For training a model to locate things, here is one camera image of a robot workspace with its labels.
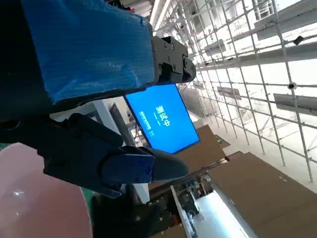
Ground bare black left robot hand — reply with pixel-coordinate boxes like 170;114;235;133
0;0;197;199

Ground pink bowl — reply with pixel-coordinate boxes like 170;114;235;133
0;142;93;238

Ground green cutting mat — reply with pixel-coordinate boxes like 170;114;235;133
81;187;94;219

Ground white pipe scaffold frame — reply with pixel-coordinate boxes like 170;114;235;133
153;0;317;184

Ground blue screen monitor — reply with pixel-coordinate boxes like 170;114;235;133
123;83;201;155

